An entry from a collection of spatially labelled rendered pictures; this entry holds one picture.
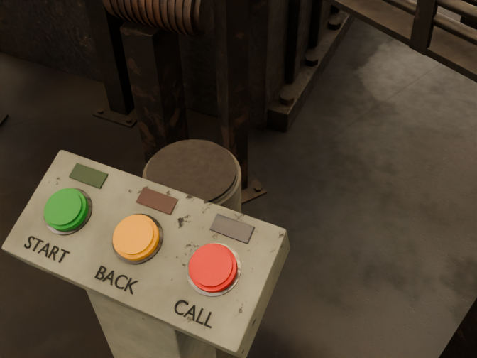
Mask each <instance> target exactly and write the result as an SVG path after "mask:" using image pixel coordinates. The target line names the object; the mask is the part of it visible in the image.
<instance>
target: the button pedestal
mask: <svg viewBox="0 0 477 358"><path fill-rule="evenodd" d="M76 163H80V164H82V165H84V166H88V167H90V168H93V169H96V170H99V171H101V172H104V173H107V174H108V176H107V178H106V180H105V181H104V184H103V185H102V187H101V189H99V188H96V187H94V186H91V185H88V184H86V183H82V182H80V181H78V180H75V179H72V178H69V175H70V173H71V172H72V169H73V168H74V166H75V165H76ZM143 187H145V188H148V189H151V190H154V191H157V192H160V193H162V194H165V195H168V196H170V197H173V198H176V199H178V201H177V203H176V205H175V207H174V209H173V211H172V213H171V215H168V214H165V213H164V212H160V211H158V210H154V209H153V208H150V207H146V206H145V205H141V204H139V203H137V202H136V201H137V199H138V196H139V195H140V193H141V191H142V189H143ZM65 188H74V189H76V190H79V191H80V192H81V193H82V194H83V195H84V196H85V197H86V199H87V202H88V205H89V209H88V213H87V216H86V218H85V219H84V221H83V222H82V223H81V224H80V225H79V226H78V227H76V228H74V229H72V230H70V231H66V232H61V231H58V230H56V229H53V228H52V227H51V226H50V225H49V224H48V223H47V222H46V221H45V218H44V208H45V204H46V202H47V201H48V199H49V198H50V197H51V195H53V194H54V193H55V192H57V191H58V190H61V189H65ZM216 214H220V215H223V216H225V217H229V218H232V219H234V220H237V221H240V222H243V223H245V224H249V225H251V226H253V227H255V228H254V230H253V233H252V235H251V238H250V240H249V242H248V243H247V244H246V243H243V242H240V241H238V240H235V239H232V238H230V237H227V236H224V235H223V234H219V233H217V232H213V231H212V230H210V227H211V225H212V223H213V221H214V218H215V217H216ZM131 215H145V216H147V217H149V218H151V219H152V220H153V221H154V222H155V224H156V226H157V227H158V231H159V241H158V245H157V247H156V248H155V250H154V251H153V253H151V254H150V255H149V256H147V257H145V258H144V259H141V260H137V261H132V260H128V259H125V258H124V257H122V256H121V255H120V254H119V253H118V252H117V251H116V250H115V248H114V244H113V234H114V230H115V229H116V227H117V225H118V224H119V223H120V222H121V221H122V220H123V219H125V218H126V217H128V216H131ZM206 244H221V245H224V246H225V247H227V248H228V249H229V250H231V252H232V253H233V255H234V256H235V258H236V262H237V274H236V277H235V279H234V281H233V282H232V284H231V285H230V286H229V287H228V288H226V289H224V290H222V291H219V292H216V293H209V292H206V291H203V290H201V289H199V288H198V287H197V286H196V285H195V284H194V283H193V282H192V279H191V278H190V274H189V263H190V259H191V258H192V255H193V254H194V253H195V252H196V250H198V249H199V248H200V247H202V246H204V245H206ZM2 249H3V250H4V251H5V252H6V253H8V254H10V255H12V256H14V257H16V258H17V259H20V260H22V261H23V262H25V263H27V264H29V265H31V266H34V267H36V268H38V269H40V270H42V271H45V272H47V273H50V274H52V275H54V276H57V277H58V278H61V279H63V280H65V281H67V282H70V283H72V284H74V285H76V286H79V287H80V288H83V289H85V290H86V291H87V294H88V296H89V299H90V301H91V303H92V306H93V308H94V311H95V313H96V315H97V318H98V320H99V323H100V325H101V327H102V330H103V332H104V335H105V337H106V340H107V342H108V344H109V347H110V349H111V352H112V354H113V356H114V358H216V350H215V348H217V349H220V350H222V351H224V352H227V353H229V354H231V355H234V356H235V357H238V358H246V357H247V355H248V352H249V350H250V348H251V345H252V343H253V340H254V337H255V336H256V333H257V330H258V327H259V325H260V323H261V320H262V318H263V315H264V312H265V309H266V308H267V305H268V302H269V300H270V297H271V295H272V293H273V290H274V287H275V284H276V283H277V280H278V277H279V275H280V272H281V270H282V268H283V265H284V263H285V260H286V258H287V255H288V252H289V250H290V243H289V239H288V235H287V231H286V230H285V229H283V228H282V227H278V226H275V225H273V224H270V223H267V222H264V221H262V220H259V219H256V218H253V217H250V216H248V215H244V214H241V213H240V212H236V211H233V210H230V209H228V208H225V207H222V206H220V205H216V204H214V203H211V202H208V201H206V200H202V199H199V198H198V197H194V196H191V195H188V194H186V193H183V192H180V191H178V190H174V189H172V188H168V187H166V186H164V185H160V184H157V183H154V182H152V181H149V180H146V179H144V178H140V177H138V176H136V175H132V174H130V173H126V172H124V171H122V170H118V169H115V168H112V167H110V166H106V165H104V164H102V163H98V162H96V161H93V160H90V159H88V158H84V157H82V156H78V155H76V154H73V153H70V152H68V151H64V150H60V151H59V152H58V154H57V155H56V157H55V159H54V161H53V162H52V164H51V166H50V167H49V169H48V171H47V173H46V174H45V176H44V177H43V179H42V180H41V182H40V184H39V186H38V187H37V189H36V190H35V192H34V193H33V196H32V197H31V199H30V200H29V202H28V204H27V205H26V207H25V209H24V210H23V212H22V213H21V216H20V217H19V218H18V220H17V222H16V223H15V225H14V227H13V229H12V230H11V232H10V234H9V235H8V236H7V238H6V240H5V242H4V243H3V245H2Z"/></svg>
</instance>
